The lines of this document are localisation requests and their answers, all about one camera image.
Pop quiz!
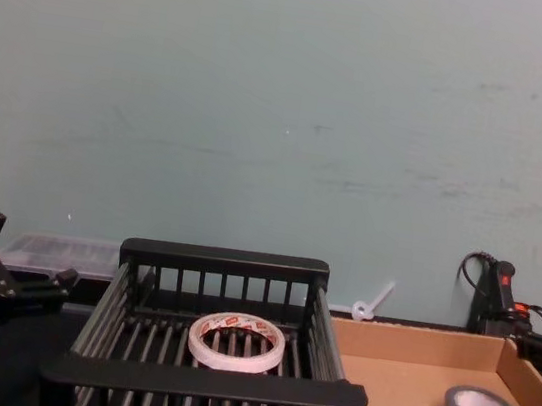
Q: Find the clear plastic case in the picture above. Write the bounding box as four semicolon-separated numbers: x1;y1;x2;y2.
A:
0;225;126;288

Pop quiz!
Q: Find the black corded tool, red switch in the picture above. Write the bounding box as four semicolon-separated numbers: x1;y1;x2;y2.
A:
452;248;542;344

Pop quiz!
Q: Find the shallow brown cardboard tray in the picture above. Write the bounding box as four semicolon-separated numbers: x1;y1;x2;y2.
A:
317;311;542;406

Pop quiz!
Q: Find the small white three-armed plastic piece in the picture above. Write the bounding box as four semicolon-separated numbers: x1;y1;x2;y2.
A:
348;274;398;327

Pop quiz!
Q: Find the black rack with steel bars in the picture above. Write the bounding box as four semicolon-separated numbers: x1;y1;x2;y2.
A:
35;222;388;406

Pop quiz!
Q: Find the roll of white tape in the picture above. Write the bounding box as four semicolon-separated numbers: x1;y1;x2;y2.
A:
184;305;291;380

